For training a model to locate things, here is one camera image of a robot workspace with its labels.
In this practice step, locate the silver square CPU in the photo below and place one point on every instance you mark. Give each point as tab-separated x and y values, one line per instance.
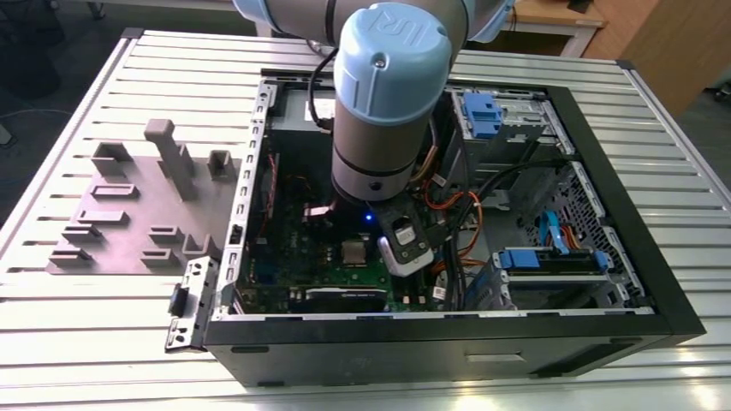
354	252

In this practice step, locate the grey plastic parts rack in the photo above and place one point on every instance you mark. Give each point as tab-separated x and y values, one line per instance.
138	205

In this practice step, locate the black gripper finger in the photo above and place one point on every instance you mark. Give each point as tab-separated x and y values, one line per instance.
320	214

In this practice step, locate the wooden cabinet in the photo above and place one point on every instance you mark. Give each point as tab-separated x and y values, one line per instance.
674	51

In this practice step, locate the grey metal drive cage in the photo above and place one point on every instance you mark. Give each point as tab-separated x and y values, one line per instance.
514	150

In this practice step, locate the wooden desk white legs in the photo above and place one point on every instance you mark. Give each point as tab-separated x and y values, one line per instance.
549	19

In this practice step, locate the CPU socket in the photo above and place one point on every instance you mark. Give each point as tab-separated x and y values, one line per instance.
355	267

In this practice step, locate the black case fan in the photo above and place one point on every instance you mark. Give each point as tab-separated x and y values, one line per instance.
266	184

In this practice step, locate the grey power supply unit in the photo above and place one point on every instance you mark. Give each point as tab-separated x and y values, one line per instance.
296	162

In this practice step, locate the blue board connector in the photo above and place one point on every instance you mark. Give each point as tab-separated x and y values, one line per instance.
266	272

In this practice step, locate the green motherboard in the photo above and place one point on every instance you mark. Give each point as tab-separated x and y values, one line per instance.
303	257

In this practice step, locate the grey metal disk bay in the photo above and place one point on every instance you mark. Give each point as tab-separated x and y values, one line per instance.
557	280

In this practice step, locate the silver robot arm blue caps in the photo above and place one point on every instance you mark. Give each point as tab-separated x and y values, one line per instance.
388	128

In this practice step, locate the metal expansion card retainer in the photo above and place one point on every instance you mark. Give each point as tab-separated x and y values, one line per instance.
196	278

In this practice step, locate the black graphics card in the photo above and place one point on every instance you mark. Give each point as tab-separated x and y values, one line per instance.
343	299

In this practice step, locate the hard disk in blue carrier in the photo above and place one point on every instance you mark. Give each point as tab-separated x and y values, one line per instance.
522	259

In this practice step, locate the black open PC case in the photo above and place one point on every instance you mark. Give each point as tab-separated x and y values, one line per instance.
399	355

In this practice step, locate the blue plastic drive latch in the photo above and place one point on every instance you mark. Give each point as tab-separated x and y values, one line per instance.
482	113

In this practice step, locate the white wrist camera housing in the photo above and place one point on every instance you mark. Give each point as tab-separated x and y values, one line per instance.
408	263

